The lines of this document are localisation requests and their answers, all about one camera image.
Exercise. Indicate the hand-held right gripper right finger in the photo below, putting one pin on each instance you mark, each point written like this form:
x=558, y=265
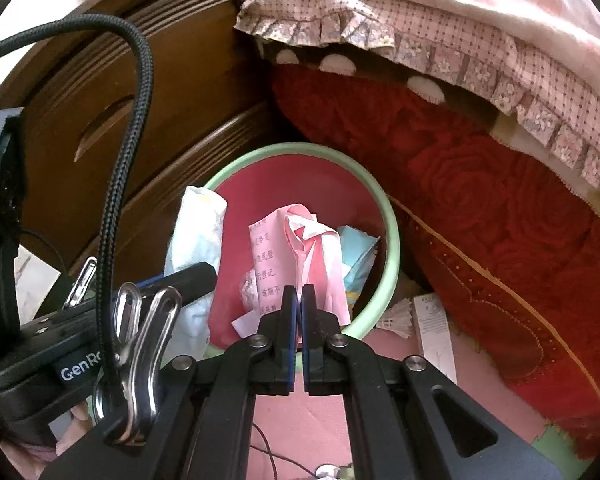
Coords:
x=306, y=355

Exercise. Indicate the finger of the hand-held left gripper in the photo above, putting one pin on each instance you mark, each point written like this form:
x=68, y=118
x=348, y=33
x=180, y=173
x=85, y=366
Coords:
x=190, y=280
x=150, y=282

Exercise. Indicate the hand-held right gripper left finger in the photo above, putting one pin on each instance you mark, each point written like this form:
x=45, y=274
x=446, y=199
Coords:
x=292, y=355

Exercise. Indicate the white translucent plastic bag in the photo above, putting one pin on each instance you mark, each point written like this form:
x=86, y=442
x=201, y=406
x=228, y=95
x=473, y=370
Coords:
x=195, y=240

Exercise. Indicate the pink printed paper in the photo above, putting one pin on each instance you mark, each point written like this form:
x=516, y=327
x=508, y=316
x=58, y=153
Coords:
x=320, y=260

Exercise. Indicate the white feather shuttlecock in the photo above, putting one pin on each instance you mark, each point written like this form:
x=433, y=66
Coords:
x=397, y=317

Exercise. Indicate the light blue snack packet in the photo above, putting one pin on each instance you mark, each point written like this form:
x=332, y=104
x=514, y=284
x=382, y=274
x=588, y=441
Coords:
x=360, y=255

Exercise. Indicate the red bucket with green rim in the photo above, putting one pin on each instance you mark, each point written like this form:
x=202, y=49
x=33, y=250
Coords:
x=330, y=185

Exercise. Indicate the person's left hand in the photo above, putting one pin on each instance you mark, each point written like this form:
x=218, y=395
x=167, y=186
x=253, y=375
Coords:
x=75, y=420

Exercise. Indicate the metal spring clip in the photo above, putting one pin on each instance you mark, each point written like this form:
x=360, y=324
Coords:
x=150, y=340
x=80, y=280

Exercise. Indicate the white round plastic piece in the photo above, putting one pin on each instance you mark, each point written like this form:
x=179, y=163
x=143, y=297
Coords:
x=327, y=472

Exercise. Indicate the long white box green end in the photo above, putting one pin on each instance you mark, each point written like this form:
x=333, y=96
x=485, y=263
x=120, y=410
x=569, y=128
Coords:
x=432, y=335

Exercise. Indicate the pink foam floor mat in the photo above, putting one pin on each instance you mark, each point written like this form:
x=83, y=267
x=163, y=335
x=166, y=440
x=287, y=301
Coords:
x=480, y=400

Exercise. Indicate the brown wooden nightstand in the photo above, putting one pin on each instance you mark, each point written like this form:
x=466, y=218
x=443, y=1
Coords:
x=190, y=85

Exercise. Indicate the red floral bed cover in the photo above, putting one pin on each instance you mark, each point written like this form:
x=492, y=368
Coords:
x=505, y=210

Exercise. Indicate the brown polka dot blanket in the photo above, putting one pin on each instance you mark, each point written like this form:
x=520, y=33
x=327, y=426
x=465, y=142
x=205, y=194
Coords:
x=380, y=67

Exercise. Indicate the pink frilled bedsheet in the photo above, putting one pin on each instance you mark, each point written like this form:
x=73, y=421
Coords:
x=430, y=10

